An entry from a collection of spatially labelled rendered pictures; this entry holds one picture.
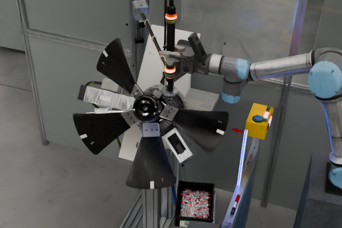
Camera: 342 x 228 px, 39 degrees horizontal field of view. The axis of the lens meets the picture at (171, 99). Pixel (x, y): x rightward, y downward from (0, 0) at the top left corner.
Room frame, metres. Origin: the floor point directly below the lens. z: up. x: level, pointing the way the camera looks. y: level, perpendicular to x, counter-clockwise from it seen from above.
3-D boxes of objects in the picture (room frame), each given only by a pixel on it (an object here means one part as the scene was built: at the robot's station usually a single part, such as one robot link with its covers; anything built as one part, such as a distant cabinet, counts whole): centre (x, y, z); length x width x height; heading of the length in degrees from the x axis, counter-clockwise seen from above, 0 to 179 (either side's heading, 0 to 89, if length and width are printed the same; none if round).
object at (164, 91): (1.72, 0.01, 1.35); 0.09 x 0.07 x 0.10; 15
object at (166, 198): (2.07, 0.02, 0.58); 0.09 x 0.04 x 1.15; 70
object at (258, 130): (1.86, -0.43, 1.02); 0.16 x 0.10 x 0.11; 160
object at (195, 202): (1.47, -0.12, 0.84); 0.19 x 0.14 x 0.04; 175
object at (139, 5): (2.31, 0.17, 1.39); 0.10 x 0.07 x 0.08; 15
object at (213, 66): (1.65, -0.17, 1.49); 0.08 x 0.05 x 0.08; 160
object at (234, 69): (1.62, -0.25, 1.48); 0.11 x 0.08 x 0.09; 70
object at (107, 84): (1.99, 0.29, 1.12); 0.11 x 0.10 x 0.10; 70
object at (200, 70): (1.67, -0.10, 1.48); 0.12 x 0.08 x 0.09; 70
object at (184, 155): (1.72, -0.05, 0.98); 0.20 x 0.16 x 0.20; 160
